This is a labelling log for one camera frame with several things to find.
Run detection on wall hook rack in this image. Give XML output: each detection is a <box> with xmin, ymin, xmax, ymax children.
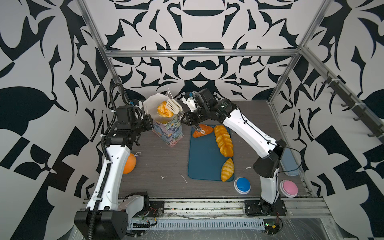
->
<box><xmin>322</xmin><ymin>71</ymin><xmax>384</xmax><ymax>145</ymax></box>

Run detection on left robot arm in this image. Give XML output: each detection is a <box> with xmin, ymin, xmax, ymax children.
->
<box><xmin>74</xmin><ymin>84</ymin><xmax>154</xmax><ymax>240</ymax></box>

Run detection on teal tray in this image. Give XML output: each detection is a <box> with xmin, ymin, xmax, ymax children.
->
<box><xmin>188</xmin><ymin>133</ymin><xmax>229</xmax><ymax>182</ymax></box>

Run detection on floral paper bag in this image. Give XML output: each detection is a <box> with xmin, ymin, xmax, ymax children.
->
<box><xmin>144</xmin><ymin>90</ymin><xmax>184</xmax><ymax>148</ymax></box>

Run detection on metal tongs white tips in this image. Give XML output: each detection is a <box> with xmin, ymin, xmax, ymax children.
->
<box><xmin>167</xmin><ymin>99</ymin><xmax>199</xmax><ymax>131</ymax></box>

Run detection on light blue push button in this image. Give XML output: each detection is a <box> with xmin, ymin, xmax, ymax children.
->
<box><xmin>281</xmin><ymin>149</ymin><xmax>299</xmax><ymax>177</ymax></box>

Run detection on orange fake fruit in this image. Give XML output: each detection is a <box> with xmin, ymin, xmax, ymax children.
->
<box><xmin>123</xmin><ymin>153</ymin><xmax>137</xmax><ymax>174</ymax></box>

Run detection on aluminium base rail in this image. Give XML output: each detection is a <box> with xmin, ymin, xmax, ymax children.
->
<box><xmin>119</xmin><ymin>197</ymin><xmax>334</xmax><ymax>232</ymax></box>

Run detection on orange triangular bread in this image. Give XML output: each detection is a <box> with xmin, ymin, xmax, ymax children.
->
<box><xmin>193</xmin><ymin>124</ymin><xmax>214</xmax><ymax>138</ymax></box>

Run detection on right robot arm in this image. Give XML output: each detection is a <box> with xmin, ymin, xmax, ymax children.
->
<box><xmin>181</xmin><ymin>89</ymin><xmax>288</xmax><ymax>217</ymax></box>

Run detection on croissant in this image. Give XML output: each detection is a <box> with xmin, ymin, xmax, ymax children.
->
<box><xmin>221</xmin><ymin>159</ymin><xmax>235</xmax><ymax>182</ymax></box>

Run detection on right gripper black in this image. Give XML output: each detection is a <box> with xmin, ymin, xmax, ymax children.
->
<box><xmin>179</xmin><ymin>107</ymin><xmax>211</xmax><ymax>126</ymax></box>

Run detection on round bun bread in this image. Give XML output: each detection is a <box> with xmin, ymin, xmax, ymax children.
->
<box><xmin>157</xmin><ymin>101</ymin><xmax>174</xmax><ymax>118</ymax></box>

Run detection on long braided bread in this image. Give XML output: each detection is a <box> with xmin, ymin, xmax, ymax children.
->
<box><xmin>214</xmin><ymin>125</ymin><xmax>234</xmax><ymax>158</ymax></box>

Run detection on pink push button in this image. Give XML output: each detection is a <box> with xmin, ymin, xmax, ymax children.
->
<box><xmin>279</xmin><ymin>180</ymin><xmax>299</xmax><ymax>198</ymax></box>

